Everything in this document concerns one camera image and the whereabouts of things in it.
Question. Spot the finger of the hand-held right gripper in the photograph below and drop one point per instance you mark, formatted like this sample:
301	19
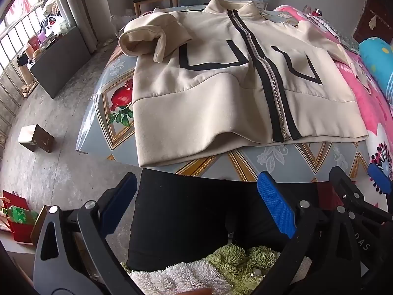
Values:
382	178
347	187

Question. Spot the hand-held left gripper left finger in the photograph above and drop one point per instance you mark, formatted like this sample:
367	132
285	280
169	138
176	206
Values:
118	204

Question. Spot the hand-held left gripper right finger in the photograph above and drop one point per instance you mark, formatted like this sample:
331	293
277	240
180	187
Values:
276	204

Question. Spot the beige jacket with black stripes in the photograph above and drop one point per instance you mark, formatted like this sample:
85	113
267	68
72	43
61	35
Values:
215	104

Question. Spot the person's black pants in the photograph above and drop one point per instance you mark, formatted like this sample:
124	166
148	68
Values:
184	215

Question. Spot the pink printed blanket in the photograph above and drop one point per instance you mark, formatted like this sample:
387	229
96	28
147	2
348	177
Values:
368	107

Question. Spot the patterned plastic tablecloth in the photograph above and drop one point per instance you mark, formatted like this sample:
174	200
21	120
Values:
116	123

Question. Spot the tan cardboard box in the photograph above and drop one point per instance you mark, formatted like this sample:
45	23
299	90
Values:
38	224

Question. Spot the green packet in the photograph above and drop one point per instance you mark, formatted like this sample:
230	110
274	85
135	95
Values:
21	215

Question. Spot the red gift bag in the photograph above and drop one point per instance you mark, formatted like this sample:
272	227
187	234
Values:
21	235

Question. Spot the brown cardboard box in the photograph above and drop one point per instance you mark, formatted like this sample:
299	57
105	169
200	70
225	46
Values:
40	138

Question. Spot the blue dotted pillow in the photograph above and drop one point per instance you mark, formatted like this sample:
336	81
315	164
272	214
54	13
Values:
379	55

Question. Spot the beige slipper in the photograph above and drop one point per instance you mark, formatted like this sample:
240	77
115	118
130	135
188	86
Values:
29	90

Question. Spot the brown door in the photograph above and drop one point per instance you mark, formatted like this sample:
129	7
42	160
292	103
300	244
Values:
365	33

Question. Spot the dark low cabinet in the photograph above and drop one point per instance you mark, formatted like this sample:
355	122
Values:
61	61

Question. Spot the grey lace-edged cloth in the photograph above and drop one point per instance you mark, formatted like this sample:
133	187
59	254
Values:
334	30

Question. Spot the door hook rack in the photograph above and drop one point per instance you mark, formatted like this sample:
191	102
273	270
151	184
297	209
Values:
382	13

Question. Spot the red lighter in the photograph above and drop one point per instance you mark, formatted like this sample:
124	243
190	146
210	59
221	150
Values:
317	13

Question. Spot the clear plastic bag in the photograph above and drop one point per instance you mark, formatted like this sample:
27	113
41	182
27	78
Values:
122	24

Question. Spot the small glass jar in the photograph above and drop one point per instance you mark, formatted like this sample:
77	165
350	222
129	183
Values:
306	9

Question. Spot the white plastic bag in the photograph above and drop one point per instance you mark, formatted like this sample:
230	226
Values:
55	26

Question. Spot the grey curtain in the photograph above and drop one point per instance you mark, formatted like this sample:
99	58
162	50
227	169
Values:
76	12

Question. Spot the white water dispenser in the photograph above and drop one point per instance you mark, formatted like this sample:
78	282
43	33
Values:
261	4

